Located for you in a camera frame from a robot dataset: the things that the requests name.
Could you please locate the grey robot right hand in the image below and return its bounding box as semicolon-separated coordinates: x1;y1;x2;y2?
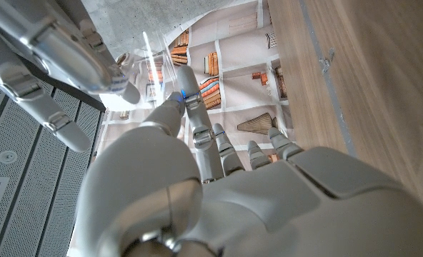
0;0;141;153

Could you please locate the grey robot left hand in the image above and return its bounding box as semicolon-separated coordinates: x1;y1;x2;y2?
71;65;423;257

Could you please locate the printed bookshelf backdrop cloth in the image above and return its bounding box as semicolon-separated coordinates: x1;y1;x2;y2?
96;0;298;168

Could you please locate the round ceiling sensor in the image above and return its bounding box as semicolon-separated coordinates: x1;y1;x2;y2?
0;149;19;165

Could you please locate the clear plastic screen protector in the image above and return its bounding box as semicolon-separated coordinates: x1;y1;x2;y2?
132;30;184;108

